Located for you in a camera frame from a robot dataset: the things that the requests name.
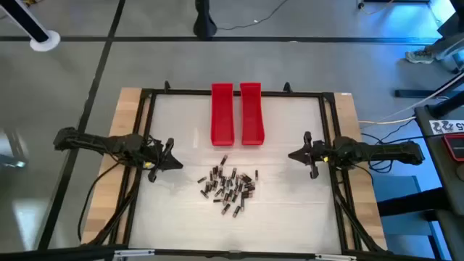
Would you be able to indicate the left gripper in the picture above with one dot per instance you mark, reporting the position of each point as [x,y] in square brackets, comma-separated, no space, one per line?
[156,157]

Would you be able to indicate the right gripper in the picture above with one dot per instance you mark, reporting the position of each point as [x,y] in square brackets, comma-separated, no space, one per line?
[322,154]

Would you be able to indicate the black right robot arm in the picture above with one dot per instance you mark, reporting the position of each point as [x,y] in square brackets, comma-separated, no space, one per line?
[380,152]

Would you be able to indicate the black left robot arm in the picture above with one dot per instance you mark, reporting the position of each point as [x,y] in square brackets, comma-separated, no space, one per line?
[108,143]

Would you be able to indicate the red plastic bin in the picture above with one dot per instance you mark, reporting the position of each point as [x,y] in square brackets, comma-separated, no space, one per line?
[252,116]
[222,119]

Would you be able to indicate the black floor beam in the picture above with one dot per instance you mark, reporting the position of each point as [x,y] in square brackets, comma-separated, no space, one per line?
[406,204]

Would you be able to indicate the black stand foot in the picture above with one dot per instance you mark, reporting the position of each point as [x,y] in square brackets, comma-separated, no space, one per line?
[417,93]

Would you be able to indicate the dark side table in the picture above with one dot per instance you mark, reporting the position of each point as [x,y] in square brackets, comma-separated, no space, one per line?
[440,188]

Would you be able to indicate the white printed label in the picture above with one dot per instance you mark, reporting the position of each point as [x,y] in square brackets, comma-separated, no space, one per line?
[446,127]

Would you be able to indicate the black floor stand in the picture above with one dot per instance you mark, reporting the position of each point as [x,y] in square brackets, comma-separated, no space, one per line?
[204,21]

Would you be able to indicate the person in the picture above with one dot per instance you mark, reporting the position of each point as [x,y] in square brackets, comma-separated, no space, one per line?
[418,57]

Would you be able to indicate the red-edged black device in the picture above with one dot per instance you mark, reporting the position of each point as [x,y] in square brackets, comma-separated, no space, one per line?
[457,146]

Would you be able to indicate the dark pole with white base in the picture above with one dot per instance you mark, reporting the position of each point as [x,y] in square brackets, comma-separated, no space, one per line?
[45,40]

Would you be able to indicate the black metal table frame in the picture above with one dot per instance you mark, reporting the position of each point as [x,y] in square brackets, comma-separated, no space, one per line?
[174,92]

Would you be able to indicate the silver metal bracket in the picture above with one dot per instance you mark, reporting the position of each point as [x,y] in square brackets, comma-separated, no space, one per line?
[134,252]
[335,257]

